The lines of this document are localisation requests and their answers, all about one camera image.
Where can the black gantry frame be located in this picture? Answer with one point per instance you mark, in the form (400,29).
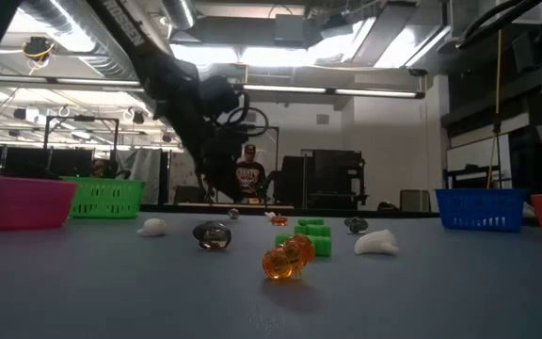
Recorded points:
(277,160)

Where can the grey box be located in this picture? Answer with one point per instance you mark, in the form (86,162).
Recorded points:
(414,200)

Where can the blue plastic basket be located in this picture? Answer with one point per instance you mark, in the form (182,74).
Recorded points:
(480,209)

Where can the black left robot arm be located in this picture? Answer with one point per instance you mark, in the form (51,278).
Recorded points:
(130,33)

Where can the grey hanging cloth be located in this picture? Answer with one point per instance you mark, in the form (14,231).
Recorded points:
(144,165)

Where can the black aluminium table frame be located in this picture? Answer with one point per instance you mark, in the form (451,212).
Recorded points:
(407,214)

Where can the orange translucent pumpkin toy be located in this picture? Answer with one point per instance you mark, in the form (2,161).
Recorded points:
(278,263)
(279,221)

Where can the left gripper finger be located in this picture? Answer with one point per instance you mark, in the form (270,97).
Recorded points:
(226,169)

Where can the white ghost toy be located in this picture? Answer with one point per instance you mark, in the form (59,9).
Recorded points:
(153,227)
(377,242)
(269,215)

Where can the silver ventilation duct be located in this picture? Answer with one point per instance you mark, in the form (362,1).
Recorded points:
(179,11)

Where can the black equipment cart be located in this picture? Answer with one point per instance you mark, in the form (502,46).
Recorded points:
(337,174)

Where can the black monitor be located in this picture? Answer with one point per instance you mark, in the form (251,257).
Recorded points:
(71,160)
(26,162)

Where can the pink plastic bowl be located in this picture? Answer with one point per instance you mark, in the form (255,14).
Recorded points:
(17,205)

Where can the green plastic basket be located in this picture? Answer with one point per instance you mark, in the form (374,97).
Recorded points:
(106,198)

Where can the long ceiling light strip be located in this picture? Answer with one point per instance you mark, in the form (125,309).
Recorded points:
(327,89)

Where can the person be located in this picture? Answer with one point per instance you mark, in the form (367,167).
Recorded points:
(98,167)
(252,176)

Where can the green block toy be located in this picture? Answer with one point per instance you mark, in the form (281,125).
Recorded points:
(322,246)

